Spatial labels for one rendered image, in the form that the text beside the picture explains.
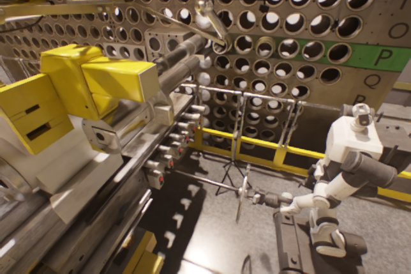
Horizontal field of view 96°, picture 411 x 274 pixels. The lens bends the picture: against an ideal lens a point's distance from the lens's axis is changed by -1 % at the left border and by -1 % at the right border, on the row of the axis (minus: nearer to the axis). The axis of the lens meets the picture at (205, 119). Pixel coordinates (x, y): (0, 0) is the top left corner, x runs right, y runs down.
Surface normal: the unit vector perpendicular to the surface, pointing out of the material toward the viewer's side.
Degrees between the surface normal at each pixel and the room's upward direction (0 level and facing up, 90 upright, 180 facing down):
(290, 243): 0
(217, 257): 0
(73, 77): 90
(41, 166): 87
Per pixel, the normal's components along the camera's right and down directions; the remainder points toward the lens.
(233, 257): 0.00, -0.82
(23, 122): 0.94, 0.19
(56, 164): 0.87, -0.13
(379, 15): -0.33, 0.54
